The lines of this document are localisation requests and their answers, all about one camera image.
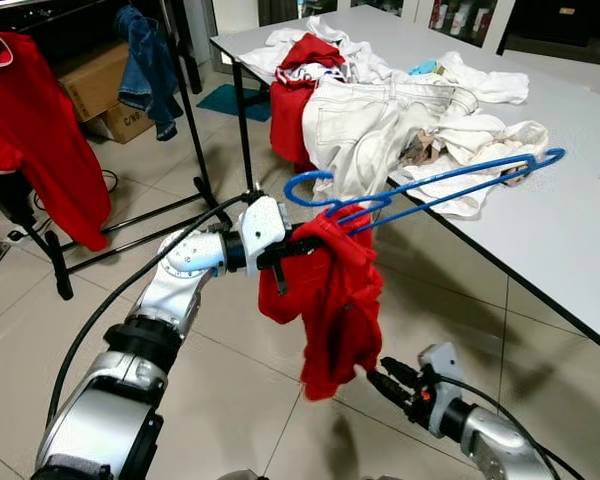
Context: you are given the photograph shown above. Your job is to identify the plain red shirt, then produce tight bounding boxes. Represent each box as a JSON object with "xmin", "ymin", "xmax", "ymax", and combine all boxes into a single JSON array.
[{"xmin": 257, "ymin": 208, "xmax": 386, "ymax": 403}]

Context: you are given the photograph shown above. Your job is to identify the blue plastic hanger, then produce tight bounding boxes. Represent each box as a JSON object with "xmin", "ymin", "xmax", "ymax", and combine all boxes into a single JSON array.
[{"xmin": 284, "ymin": 147, "xmax": 568, "ymax": 236}]

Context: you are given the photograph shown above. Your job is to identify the white mesh jersey brown print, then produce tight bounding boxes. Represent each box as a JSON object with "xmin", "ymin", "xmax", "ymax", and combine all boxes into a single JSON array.
[{"xmin": 392, "ymin": 115, "xmax": 551, "ymax": 221}]

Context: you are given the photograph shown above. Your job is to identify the black metal clothes rack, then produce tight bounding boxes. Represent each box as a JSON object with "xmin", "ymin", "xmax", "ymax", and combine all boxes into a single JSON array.
[{"xmin": 0, "ymin": 0, "xmax": 261, "ymax": 301}]

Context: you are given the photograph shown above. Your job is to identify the red garment with white trim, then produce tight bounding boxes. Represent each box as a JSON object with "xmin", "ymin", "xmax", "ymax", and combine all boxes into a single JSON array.
[{"xmin": 270, "ymin": 33, "xmax": 346, "ymax": 169}]

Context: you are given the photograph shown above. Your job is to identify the cream white jeans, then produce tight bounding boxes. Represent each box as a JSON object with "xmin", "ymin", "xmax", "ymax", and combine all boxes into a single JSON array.
[{"xmin": 302, "ymin": 80, "xmax": 481, "ymax": 206}]

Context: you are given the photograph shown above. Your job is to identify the teal floor mat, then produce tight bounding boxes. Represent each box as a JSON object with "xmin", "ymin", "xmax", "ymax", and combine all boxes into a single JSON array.
[{"xmin": 197, "ymin": 85, "xmax": 273, "ymax": 123}]

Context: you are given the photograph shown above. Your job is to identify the white crumpled shirt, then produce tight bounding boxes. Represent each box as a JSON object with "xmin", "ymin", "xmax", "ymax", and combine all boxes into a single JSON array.
[{"xmin": 242, "ymin": 17, "xmax": 396, "ymax": 86}]

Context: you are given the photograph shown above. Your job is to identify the small printed cardboard box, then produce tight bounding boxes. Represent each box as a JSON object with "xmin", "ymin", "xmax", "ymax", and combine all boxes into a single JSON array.
[{"xmin": 90, "ymin": 100, "xmax": 153, "ymax": 144}]

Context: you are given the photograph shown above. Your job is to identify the teal cloth patch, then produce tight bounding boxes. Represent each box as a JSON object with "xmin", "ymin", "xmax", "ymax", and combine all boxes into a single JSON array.
[{"xmin": 410, "ymin": 60, "xmax": 446, "ymax": 77}]

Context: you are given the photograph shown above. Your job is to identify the blue denim garment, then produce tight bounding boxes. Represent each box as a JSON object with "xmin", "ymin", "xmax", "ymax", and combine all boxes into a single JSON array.
[{"xmin": 115, "ymin": 5, "xmax": 184, "ymax": 141}]

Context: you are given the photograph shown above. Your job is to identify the white garment with teal patch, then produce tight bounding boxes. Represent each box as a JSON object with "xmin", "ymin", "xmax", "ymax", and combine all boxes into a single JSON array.
[{"xmin": 410, "ymin": 52, "xmax": 531, "ymax": 106}]

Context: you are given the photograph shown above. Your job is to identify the large brown cardboard box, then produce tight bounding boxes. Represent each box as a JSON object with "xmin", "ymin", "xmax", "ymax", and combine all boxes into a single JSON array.
[{"xmin": 55, "ymin": 42, "xmax": 131, "ymax": 123}]

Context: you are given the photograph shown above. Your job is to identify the red polo shirt white collar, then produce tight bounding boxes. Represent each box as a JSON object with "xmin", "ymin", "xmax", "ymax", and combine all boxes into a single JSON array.
[{"xmin": 0, "ymin": 30, "xmax": 113, "ymax": 253}]

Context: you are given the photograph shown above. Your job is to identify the white glass door cabinet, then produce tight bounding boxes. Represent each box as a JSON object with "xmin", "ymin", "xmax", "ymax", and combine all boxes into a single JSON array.
[{"xmin": 400, "ymin": 0, "xmax": 516, "ymax": 56}]

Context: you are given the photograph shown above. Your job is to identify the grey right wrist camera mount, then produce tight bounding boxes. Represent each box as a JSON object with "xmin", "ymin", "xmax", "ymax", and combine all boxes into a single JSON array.
[{"xmin": 417, "ymin": 343, "xmax": 469, "ymax": 438}]

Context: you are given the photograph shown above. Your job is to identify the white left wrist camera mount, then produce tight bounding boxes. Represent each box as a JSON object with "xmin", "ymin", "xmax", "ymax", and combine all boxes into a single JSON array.
[{"xmin": 238, "ymin": 196, "xmax": 289, "ymax": 276}]

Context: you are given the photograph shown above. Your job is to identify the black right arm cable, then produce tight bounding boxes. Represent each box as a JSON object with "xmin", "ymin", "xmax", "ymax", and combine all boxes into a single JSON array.
[{"xmin": 450, "ymin": 375, "xmax": 581, "ymax": 480}]

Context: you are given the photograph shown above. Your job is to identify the black coiled floor cable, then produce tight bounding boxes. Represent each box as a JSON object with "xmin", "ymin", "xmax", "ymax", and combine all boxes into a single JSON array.
[{"xmin": 30, "ymin": 168, "xmax": 121, "ymax": 216}]

